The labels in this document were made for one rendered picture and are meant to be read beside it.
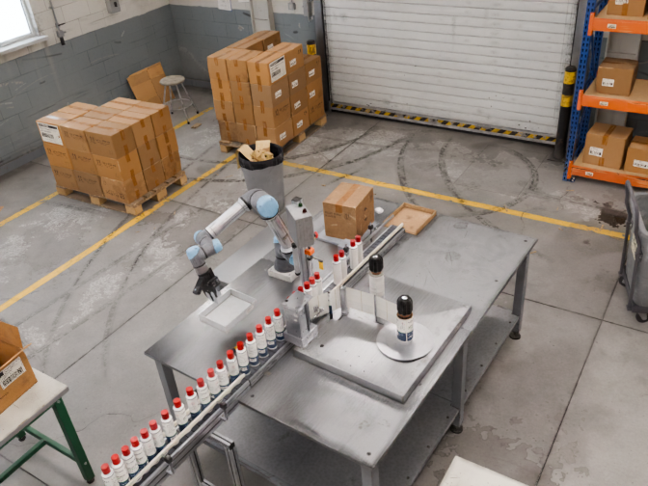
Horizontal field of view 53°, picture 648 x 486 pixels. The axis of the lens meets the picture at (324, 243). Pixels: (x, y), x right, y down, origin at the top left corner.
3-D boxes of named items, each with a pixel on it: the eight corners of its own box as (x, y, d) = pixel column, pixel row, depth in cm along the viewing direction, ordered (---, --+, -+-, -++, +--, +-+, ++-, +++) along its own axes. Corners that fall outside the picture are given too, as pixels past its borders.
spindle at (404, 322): (408, 347, 338) (408, 305, 323) (393, 341, 343) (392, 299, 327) (416, 337, 344) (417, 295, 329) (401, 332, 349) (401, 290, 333)
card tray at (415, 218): (416, 235, 439) (416, 230, 437) (383, 226, 452) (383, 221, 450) (436, 215, 459) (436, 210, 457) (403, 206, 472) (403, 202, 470)
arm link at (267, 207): (299, 249, 405) (261, 185, 371) (311, 259, 394) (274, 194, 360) (284, 260, 403) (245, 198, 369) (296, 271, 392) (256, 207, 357)
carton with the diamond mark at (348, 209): (357, 242, 434) (355, 207, 419) (325, 235, 444) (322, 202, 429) (374, 220, 455) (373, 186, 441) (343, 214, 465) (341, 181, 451)
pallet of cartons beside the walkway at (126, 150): (189, 181, 717) (172, 105, 668) (136, 217, 658) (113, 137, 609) (112, 164, 772) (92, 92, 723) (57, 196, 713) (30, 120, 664)
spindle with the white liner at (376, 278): (380, 304, 372) (378, 262, 356) (366, 299, 377) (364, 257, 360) (388, 296, 378) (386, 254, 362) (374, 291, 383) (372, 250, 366)
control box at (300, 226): (298, 249, 353) (294, 220, 343) (288, 234, 367) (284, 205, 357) (315, 244, 356) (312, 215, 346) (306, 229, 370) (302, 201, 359)
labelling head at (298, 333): (303, 348, 346) (298, 310, 332) (283, 340, 352) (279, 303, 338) (318, 333, 355) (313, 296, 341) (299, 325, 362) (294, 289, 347)
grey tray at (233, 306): (227, 333, 352) (225, 326, 349) (200, 320, 361) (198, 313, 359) (257, 306, 370) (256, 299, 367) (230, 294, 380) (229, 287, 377)
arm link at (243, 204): (252, 179, 379) (188, 233, 371) (260, 185, 371) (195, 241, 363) (261, 193, 387) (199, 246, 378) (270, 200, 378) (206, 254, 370)
